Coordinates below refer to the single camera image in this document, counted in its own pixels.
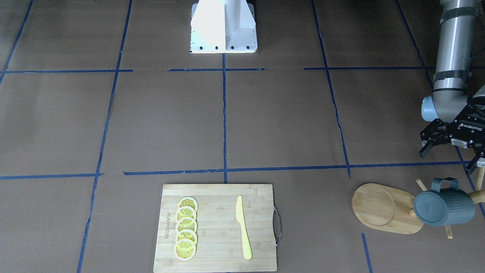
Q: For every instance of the wooden cutting board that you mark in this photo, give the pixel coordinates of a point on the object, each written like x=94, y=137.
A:
x=219, y=246

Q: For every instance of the blue tape strip far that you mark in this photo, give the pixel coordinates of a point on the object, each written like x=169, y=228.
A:
x=224, y=74

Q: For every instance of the blue cup yellow inside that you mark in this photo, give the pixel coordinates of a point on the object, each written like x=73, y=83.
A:
x=444, y=204

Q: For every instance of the wooden cup rack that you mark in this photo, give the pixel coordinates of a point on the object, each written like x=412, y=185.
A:
x=389, y=209

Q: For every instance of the lemon slices row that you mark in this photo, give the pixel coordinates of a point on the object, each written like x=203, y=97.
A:
x=186, y=226

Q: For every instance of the yellow toy knife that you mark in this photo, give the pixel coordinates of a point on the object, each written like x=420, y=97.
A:
x=245, y=242

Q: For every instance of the blue tape strip lengthwise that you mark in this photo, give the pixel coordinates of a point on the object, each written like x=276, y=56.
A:
x=331, y=89

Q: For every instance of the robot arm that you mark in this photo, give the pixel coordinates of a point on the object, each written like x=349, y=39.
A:
x=453, y=66

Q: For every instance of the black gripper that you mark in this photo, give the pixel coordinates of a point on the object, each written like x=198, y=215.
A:
x=469, y=129

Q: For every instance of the white pillar with base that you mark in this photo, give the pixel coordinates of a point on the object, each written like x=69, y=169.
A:
x=223, y=26

